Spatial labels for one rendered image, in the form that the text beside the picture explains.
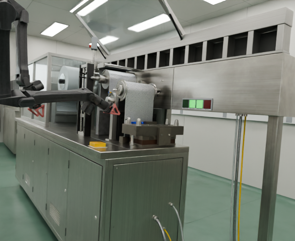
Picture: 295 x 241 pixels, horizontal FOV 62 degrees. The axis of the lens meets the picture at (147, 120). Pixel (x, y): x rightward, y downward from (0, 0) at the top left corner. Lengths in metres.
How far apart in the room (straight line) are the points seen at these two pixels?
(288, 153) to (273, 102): 2.55
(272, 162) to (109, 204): 0.91
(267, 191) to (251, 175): 2.57
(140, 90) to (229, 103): 0.61
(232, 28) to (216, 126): 3.02
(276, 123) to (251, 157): 2.62
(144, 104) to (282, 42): 0.90
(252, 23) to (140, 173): 1.02
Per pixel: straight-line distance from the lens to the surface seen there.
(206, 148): 4.56
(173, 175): 1.64
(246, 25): 1.49
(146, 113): 1.74
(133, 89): 1.67
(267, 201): 1.57
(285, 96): 1.36
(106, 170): 1.33
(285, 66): 1.36
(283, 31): 1.38
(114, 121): 1.69
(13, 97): 1.23
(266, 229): 1.62
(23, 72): 1.66
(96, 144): 1.41
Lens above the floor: 1.14
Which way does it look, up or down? 3 degrees down
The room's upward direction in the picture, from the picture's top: 4 degrees clockwise
